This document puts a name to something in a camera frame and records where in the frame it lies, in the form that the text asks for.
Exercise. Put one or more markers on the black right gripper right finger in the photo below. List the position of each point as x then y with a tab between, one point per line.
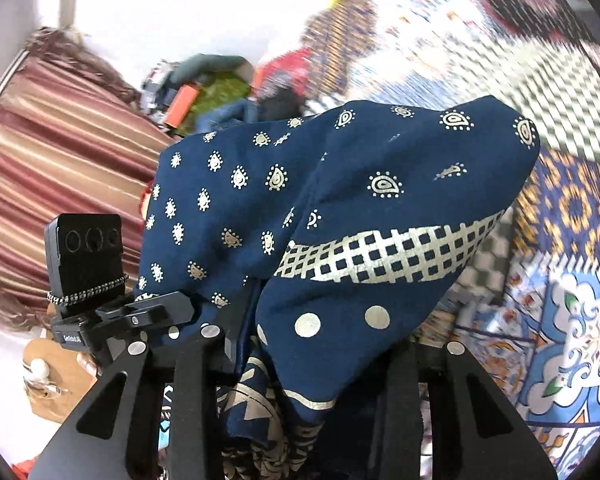
476	431

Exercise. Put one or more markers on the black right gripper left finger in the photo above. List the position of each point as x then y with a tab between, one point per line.
113	431

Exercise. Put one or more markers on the navy blue patterned garment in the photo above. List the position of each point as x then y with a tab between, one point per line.
349	226

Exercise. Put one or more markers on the striped maroon curtain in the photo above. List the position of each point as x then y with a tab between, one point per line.
71	140

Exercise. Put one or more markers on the patchwork patterned bedspread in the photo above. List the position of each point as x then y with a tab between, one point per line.
541	345

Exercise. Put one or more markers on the orange box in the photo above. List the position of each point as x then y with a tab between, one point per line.
180	105

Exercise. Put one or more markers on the green patterned cloth pile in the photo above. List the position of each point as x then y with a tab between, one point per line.
216	97

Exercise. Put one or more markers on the folded blue jeans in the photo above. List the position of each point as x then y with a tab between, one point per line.
241	111

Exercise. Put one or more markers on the folded black garment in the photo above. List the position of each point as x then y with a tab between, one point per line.
283	104

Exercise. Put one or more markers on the red folded cloth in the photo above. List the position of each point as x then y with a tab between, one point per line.
288	71

